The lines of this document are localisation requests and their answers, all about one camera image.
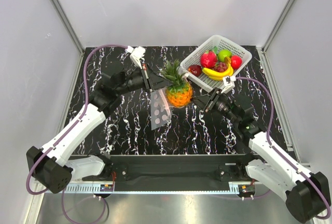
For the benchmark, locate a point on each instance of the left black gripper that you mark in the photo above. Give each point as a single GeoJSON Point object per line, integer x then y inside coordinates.
{"type": "Point", "coordinates": [158, 81]}

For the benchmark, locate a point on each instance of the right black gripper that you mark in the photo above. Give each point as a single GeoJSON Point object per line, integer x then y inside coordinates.
{"type": "Point", "coordinates": [201, 101]}

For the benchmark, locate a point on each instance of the orange toy pineapple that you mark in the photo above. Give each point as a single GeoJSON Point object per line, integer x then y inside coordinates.
{"type": "Point", "coordinates": [179, 92]}

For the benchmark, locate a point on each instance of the clear pink-dotted zip bag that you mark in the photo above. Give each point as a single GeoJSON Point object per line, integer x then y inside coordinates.
{"type": "Point", "coordinates": [161, 109]}

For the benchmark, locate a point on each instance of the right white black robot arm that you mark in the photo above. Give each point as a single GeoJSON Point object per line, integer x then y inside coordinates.
{"type": "Point", "coordinates": [306, 194]}

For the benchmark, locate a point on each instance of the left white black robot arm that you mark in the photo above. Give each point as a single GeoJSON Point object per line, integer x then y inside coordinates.
{"type": "Point", "coordinates": [51, 166]}

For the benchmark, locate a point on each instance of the yellow banana bunch toy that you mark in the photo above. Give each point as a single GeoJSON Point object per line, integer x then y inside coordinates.
{"type": "Point", "coordinates": [216, 75]}

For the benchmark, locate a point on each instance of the dark red plum toy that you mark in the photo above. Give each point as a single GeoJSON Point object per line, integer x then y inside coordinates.
{"type": "Point", "coordinates": [195, 70]}

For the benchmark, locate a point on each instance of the purple grape bunch toy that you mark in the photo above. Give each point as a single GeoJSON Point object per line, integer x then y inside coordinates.
{"type": "Point", "coordinates": [220, 67]}

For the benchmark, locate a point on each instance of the red dragon fruit toy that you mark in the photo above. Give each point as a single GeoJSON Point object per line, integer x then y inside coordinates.
{"type": "Point", "coordinates": [208, 59]}

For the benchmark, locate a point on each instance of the green apple toy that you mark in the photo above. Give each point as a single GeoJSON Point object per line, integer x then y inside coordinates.
{"type": "Point", "coordinates": [224, 54]}

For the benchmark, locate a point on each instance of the red apple toy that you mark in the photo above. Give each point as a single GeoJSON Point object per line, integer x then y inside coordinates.
{"type": "Point", "coordinates": [236, 62]}

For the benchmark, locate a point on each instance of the black marble pattern mat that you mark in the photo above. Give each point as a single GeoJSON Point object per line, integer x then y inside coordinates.
{"type": "Point", "coordinates": [128, 130]}

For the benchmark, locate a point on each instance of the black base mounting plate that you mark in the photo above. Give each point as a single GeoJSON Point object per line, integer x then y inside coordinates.
{"type": "Point", "coordinates": [212, 167]}

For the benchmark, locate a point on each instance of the right connector board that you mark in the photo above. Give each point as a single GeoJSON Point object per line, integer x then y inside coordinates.
{"type": "Point", "coordinates": [247, 188]}

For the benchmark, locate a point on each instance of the connector board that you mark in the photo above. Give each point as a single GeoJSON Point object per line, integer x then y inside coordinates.
{"type": "Point", "coordinates": [247, 188]}
{"type": "Point", "coordinates": [107, 187]}

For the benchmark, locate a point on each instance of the left connector board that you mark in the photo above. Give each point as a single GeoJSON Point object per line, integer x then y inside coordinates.
{"type": "Point", "coordinates": [107, 187]}

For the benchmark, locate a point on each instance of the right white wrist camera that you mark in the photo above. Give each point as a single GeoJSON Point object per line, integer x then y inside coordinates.
{"type": "Point", "coordinates": [228, 84]}

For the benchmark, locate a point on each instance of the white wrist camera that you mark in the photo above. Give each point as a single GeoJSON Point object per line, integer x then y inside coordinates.
{"type": "Point", "coordinates": [228, 84]}
{"type": "Point", "coordinates": [136, 54]}

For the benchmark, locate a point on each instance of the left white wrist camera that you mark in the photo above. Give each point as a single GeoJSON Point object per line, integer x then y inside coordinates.
{"type": "Point", "coordinates": [136, 54]}

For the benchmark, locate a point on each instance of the white slotted cable duct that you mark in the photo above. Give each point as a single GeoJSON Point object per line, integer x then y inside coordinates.
{"type": "Point", "coordinates": [122, 188]}

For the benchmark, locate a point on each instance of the left aluminium frame post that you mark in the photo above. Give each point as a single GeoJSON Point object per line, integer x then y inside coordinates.
{"type": "Point", "coordinates": [67, 25]}

